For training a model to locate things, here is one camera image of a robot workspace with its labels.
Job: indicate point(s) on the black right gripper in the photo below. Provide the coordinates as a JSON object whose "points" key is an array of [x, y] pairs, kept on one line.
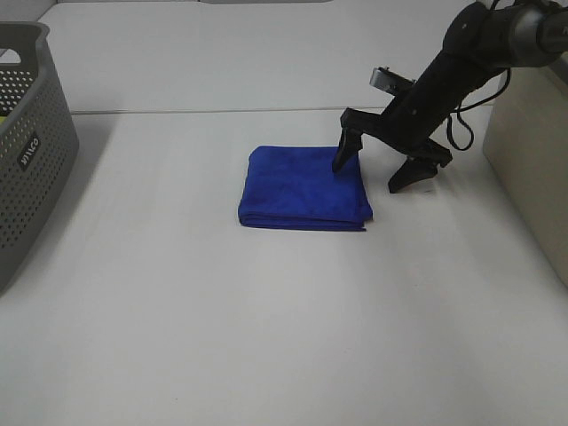
{"points": [[411, 117]]}

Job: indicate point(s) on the blue towel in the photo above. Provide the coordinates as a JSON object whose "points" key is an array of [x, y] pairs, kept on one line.
{"points": [[294, 188]]}

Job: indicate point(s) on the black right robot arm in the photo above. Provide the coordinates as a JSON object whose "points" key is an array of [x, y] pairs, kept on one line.
{"points": [[481, 43]]}

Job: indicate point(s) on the beige storage bin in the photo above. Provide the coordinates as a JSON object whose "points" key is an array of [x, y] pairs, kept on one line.
{"points": [[526, 145]]}

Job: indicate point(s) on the grey perforated plastic basket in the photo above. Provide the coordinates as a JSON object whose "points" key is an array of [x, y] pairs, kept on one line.
{"points": [[39, 143]]}

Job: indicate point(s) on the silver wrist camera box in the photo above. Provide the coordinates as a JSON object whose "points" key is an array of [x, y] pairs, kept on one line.
{"points": [[387, 81]]}

